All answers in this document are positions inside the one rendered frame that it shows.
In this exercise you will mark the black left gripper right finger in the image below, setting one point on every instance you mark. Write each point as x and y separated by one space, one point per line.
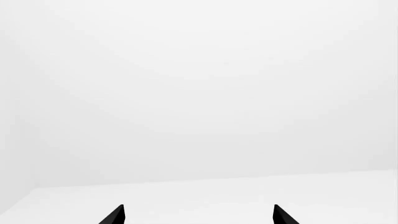
282 217

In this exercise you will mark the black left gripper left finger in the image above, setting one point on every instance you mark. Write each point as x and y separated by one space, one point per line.
115 217

